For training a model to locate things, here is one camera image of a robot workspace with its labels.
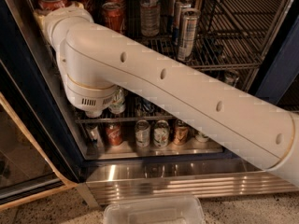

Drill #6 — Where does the red can bottom shelf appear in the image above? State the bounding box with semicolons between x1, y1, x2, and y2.
106;122;122;146

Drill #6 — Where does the silver energy drink can front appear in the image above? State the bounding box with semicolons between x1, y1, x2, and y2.
177;8;200;62

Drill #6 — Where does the clear plastic bin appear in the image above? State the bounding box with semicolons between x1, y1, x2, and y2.
103;195;206;224

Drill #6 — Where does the open glass fridge door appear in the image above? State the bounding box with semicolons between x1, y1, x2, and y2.
0;61;76;211

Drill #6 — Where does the silver energy drink can middle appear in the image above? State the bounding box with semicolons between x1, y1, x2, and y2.
172;0;192;45

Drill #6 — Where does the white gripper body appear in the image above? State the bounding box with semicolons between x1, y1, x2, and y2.
42;7;93;51

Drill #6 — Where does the blue soda can left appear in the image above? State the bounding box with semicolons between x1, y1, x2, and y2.
140;98;154;114

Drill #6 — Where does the middle wire fridge shelf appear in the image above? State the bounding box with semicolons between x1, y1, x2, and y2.
71;66;253;123

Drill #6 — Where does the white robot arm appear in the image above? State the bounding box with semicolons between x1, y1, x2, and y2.
34;6;299;186

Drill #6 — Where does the silver can bottom left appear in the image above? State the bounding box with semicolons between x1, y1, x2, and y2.
85;123;103;147

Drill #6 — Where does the blue fridge centre post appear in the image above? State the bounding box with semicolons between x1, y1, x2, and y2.
249;17;299;105

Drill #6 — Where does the stainless steel fridge base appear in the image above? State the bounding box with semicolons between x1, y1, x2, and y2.
86;157;298;204

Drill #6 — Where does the silver slim can middle shelf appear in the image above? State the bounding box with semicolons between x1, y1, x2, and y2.
224;70;239;87

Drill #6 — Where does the white can bottom right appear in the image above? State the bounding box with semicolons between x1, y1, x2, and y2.
194;131;209;143

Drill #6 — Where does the clear plastic water bottle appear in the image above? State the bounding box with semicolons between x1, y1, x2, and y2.
139;0;161;36

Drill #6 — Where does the brown gold can bottom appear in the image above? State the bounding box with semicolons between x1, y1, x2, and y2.
173;119;189;146

